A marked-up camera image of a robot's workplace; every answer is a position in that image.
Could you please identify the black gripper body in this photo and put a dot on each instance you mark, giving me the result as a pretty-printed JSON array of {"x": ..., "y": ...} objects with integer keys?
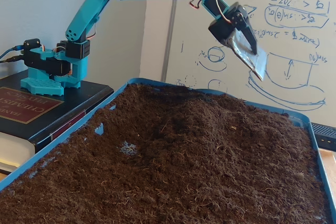
[{"x": 228, "y": 28}]

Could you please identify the silver taped scoop gripper finger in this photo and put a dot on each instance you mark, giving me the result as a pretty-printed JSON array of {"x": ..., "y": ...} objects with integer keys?
[{"x": 253, "y": 62}]

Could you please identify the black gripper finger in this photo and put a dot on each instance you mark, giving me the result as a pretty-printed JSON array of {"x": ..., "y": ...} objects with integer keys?
[{"x": 245, "y": 28}]

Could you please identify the brown fibrous soil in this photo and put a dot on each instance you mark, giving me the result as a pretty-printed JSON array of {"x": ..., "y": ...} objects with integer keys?
[{"x": 210, "y": 161}]

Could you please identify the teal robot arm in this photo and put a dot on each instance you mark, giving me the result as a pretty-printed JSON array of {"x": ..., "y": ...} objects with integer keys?
[{"x": 86, "y": 11}]

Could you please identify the whiteboard with blue drawings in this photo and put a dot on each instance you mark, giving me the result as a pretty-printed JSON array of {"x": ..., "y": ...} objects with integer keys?
[{"x": 288, "y": 98}]

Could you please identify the blue plastic tray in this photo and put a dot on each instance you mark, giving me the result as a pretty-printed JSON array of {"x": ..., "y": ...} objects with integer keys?
[{"x": 302, "y": 120}]

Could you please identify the black device with perforated top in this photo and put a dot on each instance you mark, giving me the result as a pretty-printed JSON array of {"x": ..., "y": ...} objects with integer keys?
[{"x": 326, "y": 140}]

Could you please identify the black chemistry physics handbook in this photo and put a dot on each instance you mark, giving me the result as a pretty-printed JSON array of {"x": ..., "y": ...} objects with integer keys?
[{"x": 73, "y": 103}]

